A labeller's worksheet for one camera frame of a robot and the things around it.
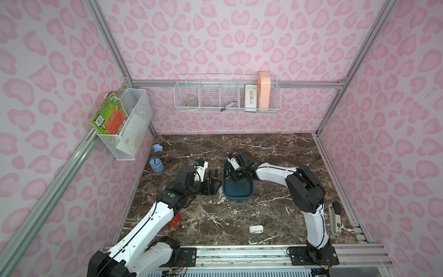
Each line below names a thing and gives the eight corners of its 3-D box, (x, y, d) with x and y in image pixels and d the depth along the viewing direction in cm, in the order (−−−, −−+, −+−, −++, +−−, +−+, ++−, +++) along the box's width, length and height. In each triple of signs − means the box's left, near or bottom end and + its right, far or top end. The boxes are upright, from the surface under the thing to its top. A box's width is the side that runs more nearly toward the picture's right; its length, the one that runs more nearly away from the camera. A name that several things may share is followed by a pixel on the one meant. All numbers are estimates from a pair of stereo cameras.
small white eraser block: (249, 233, 81) (249, 231, 79) (248, 227, 83) (249, 225, 80) (262, 233, 81) (263, 231, 79) (262, 227, 83) (263, 225, 80)
